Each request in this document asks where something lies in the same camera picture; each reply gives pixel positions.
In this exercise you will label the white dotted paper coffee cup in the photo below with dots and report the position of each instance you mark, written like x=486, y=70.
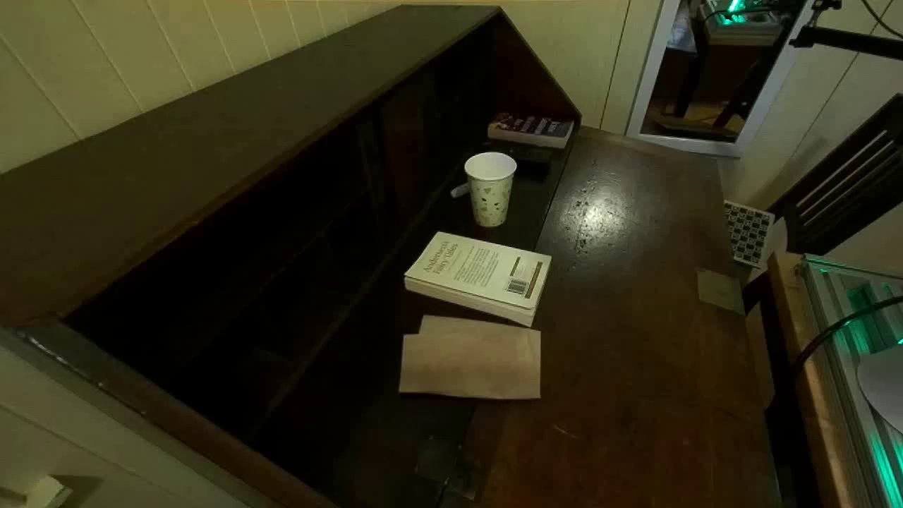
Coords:
x=490, y=183

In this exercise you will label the dark wooden secretary desk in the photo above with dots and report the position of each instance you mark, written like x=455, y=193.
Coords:
x=229, y=271

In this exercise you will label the white paperback book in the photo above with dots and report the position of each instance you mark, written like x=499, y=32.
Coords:
x=477, y=275

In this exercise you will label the green-lit robot base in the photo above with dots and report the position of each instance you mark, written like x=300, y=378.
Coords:
x=853, y=375

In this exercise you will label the white perforated box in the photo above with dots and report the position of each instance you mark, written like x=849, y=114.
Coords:
x=748, y=233

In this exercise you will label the dark John Grisham book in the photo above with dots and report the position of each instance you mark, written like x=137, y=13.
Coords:
x=535, y=131

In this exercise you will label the dark wooden chair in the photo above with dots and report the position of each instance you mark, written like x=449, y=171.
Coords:
x=851, y=186

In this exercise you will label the small sticky note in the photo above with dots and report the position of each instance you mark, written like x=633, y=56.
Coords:
x=722, y=292

